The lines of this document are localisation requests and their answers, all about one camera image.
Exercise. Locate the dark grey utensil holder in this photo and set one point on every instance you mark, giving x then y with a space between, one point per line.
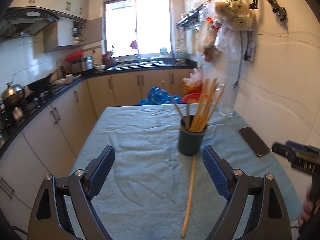
189 143

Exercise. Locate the white upper cabinets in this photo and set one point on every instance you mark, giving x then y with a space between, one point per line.
75 27

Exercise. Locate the kitchen window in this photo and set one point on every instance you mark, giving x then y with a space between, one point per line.
146 23

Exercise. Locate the wooden chopstick five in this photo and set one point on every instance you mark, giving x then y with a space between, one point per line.
214 98

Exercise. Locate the person right hand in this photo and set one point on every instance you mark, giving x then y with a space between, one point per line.
307 208

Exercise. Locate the silver rice cooker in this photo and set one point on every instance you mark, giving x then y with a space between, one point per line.
82 65

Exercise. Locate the wooden chopstick four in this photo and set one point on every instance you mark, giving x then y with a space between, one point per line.
207 106

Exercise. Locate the blue plastic bag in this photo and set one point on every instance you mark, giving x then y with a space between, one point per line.
157 96

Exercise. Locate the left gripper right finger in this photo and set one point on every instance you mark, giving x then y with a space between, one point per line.
268 218

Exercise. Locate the wooden chopstick two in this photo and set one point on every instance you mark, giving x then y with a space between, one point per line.
173 100

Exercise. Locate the wooden chopstick six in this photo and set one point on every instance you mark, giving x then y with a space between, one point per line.
215 105

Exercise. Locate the wooden chopstick one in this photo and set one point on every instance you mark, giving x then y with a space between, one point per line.
199 108

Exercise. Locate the clear glass mug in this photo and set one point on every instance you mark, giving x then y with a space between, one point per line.
228 100

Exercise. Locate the red plastic basin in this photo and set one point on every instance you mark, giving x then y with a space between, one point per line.
191 98

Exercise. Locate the range hood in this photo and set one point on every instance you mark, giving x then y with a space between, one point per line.
25 21

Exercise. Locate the steel kettle pot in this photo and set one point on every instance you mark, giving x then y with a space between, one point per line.
13 93

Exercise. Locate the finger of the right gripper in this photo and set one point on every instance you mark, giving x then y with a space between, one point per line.
283 151
300 146

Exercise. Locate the wooden chopstick eight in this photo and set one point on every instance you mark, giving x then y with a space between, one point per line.
190 197

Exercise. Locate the black power cable plug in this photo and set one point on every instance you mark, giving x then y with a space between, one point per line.
247 54

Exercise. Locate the wooden chopstick seven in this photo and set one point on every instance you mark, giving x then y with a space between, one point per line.
187 122

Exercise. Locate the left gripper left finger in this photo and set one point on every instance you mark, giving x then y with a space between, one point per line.
49 218

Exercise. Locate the beige lower cabinets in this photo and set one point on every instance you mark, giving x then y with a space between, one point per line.
49 144

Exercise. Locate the black smartphone brown case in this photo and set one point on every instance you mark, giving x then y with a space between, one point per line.
255 142

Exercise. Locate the grey-blue table cloth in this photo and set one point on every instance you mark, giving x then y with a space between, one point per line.
146 190

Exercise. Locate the hanging plastic bags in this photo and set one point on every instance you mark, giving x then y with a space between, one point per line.
220 33

